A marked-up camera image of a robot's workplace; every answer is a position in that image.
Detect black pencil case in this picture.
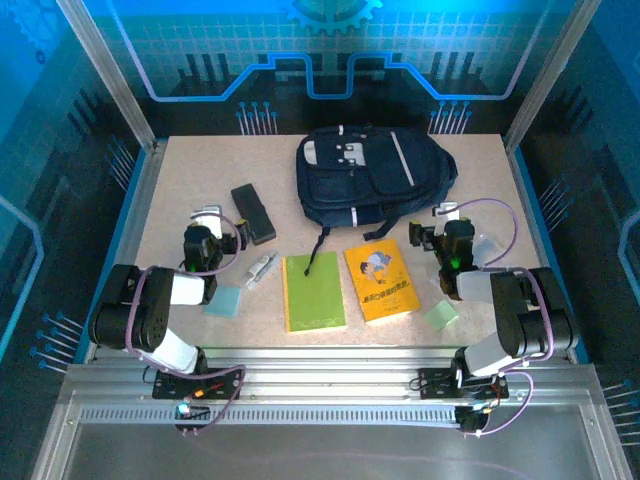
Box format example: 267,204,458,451
230,183,278,246

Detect clear packaged stationery set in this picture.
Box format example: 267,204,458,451
244,251,280,291

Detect blue sticky note pad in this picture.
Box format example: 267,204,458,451
203,285,243,319

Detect yellow cartoon cover book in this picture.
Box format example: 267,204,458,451
343,238,420,325

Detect green sticky note pad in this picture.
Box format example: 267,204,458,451
422,299,460,332

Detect navy blue backpack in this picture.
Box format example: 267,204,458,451
294,124,460,277

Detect green notebook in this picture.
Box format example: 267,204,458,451
282,251,349,334

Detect small black control board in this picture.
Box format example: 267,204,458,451
457,404,496,435
174,403,212,422

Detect grey metal tray panel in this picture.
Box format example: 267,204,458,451
32,394,634,480

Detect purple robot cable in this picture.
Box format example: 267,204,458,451
462,198,556,437
122,212,249,436

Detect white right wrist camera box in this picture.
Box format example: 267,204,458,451
432,201,459,224

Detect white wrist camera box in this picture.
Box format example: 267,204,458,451
190,203,224,229
432,201,459,224

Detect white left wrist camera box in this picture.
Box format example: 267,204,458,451
190,203,224,229

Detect aluminium table side rail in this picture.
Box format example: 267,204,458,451
82,139,169,364

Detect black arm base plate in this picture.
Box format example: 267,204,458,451
152,367,242,401
418,367,510,401

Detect aluminium mounting rail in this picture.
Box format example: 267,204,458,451
64,344,601,407

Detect slotted grey cable duct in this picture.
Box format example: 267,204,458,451
79,405,464,427

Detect aluminium frame post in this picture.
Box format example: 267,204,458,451
503,0,603,152
55,0,160,152

